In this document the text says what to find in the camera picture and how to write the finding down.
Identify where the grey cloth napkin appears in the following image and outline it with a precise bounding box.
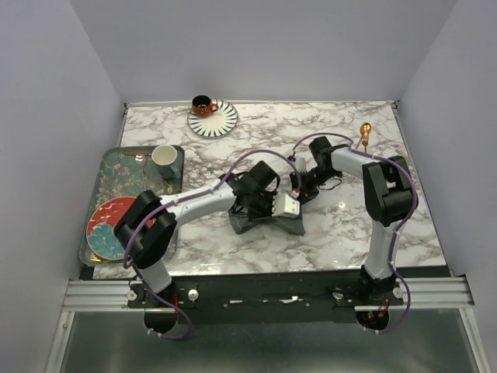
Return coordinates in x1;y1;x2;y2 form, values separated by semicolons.
228;210;305;236

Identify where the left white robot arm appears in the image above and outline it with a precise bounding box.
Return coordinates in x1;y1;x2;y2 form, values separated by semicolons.
113;161;280;307

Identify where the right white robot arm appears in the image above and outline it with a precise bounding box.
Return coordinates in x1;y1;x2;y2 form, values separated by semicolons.
290;134;419;305

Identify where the white striped saucer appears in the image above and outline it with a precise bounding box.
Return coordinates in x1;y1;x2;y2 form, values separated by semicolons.
187;99;238;138

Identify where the gold spoon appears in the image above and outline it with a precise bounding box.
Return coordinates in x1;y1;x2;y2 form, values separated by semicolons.
356;122;372;152

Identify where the white and green cup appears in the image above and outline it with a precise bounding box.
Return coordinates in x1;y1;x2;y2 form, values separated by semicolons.
151;145;181;180

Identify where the red and black cup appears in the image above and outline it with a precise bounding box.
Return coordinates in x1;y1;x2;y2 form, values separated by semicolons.
191;95;219;117

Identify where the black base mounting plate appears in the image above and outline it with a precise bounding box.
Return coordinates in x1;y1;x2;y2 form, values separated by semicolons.
128;270;404;326

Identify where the silver spoon on tray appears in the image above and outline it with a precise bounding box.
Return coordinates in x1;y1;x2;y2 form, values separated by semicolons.
134;153;148;191

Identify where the red and blue plate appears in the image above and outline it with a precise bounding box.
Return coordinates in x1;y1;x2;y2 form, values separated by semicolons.
86;196;136;261

